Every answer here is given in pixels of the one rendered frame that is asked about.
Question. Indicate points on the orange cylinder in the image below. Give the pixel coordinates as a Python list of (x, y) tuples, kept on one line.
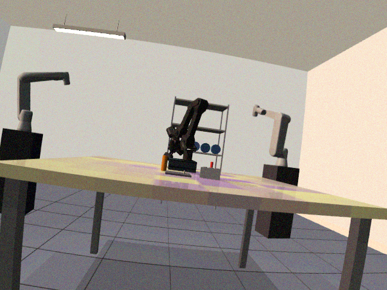
[(164, 163)]

